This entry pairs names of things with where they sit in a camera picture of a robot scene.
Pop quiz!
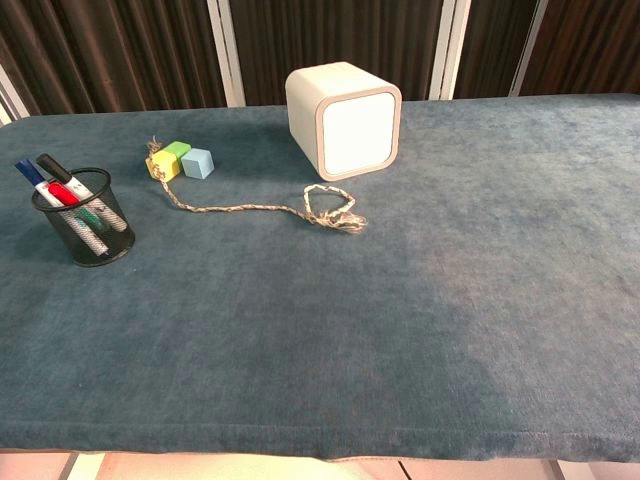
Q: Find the light blue toy cube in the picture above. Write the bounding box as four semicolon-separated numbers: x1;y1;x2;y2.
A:
180;147;216;181

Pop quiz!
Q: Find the white frame post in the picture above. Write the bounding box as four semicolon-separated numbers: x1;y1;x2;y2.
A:
508;0;549;98
206;0;247;108
428;0;473;101
0;63;27;127

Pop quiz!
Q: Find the dark pleated curtain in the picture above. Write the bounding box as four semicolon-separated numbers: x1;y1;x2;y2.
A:
0;0;640;115

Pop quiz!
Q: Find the blue cap whiteboard marker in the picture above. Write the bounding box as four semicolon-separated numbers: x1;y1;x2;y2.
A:
13;158;110;257

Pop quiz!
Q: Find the blue velvet tablecloth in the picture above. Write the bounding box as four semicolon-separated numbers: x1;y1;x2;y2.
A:
0;92;640;464

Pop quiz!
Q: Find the black mesh pen cup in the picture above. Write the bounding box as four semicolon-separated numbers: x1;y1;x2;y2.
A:
31;167;137;267

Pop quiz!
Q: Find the black cap whiteboard marker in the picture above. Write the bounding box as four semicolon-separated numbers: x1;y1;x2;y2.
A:
35;153;129;233

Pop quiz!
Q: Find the white cube box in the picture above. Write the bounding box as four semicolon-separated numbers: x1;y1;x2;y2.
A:
284;61;403;183

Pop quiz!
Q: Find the green toy cube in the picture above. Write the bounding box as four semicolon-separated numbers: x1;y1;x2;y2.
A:
161;140;194;164

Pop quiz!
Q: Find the braided twine rope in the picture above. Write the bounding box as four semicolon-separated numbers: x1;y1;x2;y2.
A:
145;139;371;236

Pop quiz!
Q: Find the red cap whiteboard marker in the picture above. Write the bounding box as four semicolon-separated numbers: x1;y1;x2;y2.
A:
47;181;110;233

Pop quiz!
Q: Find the yellow toy cube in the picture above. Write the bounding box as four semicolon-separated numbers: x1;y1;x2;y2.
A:
145;149;181;183

